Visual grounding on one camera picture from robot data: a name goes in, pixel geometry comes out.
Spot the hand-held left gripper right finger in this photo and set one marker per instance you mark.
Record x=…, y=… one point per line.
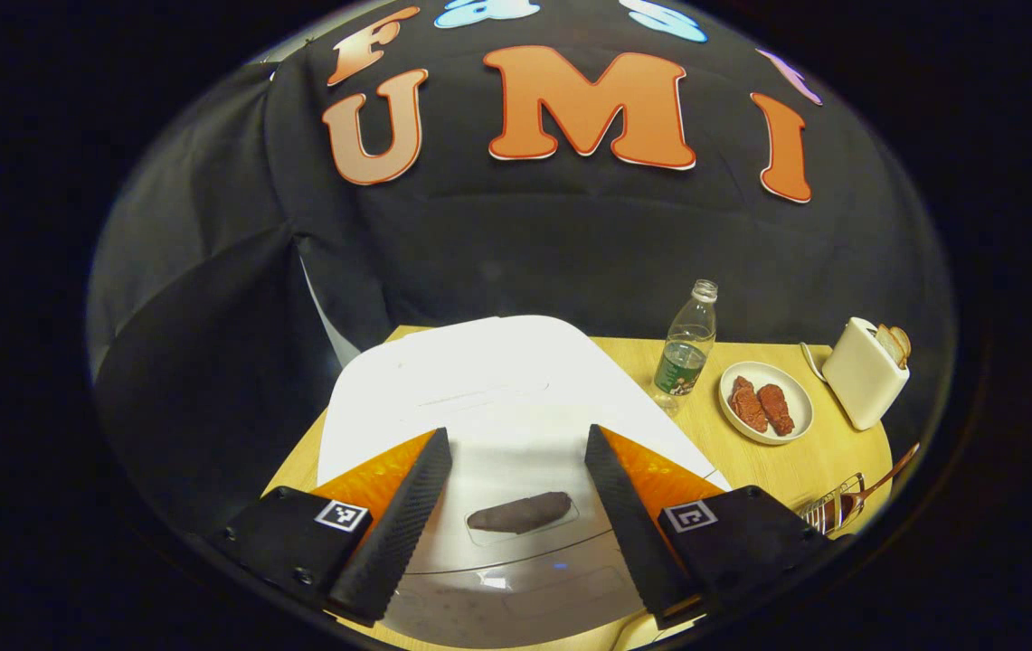
x=629, y=533

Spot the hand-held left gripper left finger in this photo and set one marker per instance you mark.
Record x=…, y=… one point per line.
x=398, y=533

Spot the white rice cooker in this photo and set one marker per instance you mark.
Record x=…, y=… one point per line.
x=497, y=389

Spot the brown wooden spoon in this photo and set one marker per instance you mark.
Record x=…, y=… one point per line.
x=834, y=514

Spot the red meat piece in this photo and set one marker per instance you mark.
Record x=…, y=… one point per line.
x=776, y=410
x=748, y=405

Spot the clear plastic water bottle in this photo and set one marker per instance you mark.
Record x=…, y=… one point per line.
x=686, y=357

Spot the white round plate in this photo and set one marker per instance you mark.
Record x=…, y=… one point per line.
x=800, y=407

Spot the white toaster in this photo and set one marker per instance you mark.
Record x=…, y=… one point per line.
x=859, y=380

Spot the black backdrop cloth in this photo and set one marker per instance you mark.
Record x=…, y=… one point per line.
x=525, y=244

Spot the toast slice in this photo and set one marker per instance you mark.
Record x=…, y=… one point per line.
x=904, y=340
x=888, y=345

